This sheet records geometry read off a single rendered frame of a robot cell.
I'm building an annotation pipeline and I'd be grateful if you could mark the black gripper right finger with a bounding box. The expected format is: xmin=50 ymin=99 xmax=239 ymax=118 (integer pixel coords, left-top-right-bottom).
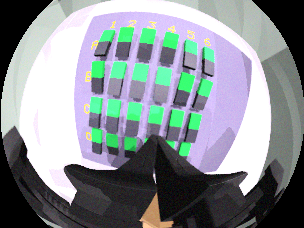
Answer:
xmin=153 ymin=135 xmax=248 ymax=222

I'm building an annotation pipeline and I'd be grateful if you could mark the lavender switch panel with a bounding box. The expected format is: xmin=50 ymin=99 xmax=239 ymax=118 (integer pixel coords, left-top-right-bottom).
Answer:
xmin=73 ymin=11 xmax=252 ymax=173

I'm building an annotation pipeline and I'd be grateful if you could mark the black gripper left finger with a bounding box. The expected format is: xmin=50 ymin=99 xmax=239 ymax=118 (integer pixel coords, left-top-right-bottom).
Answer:
xmin=63 ymin=134 xmax=157 ymax=221

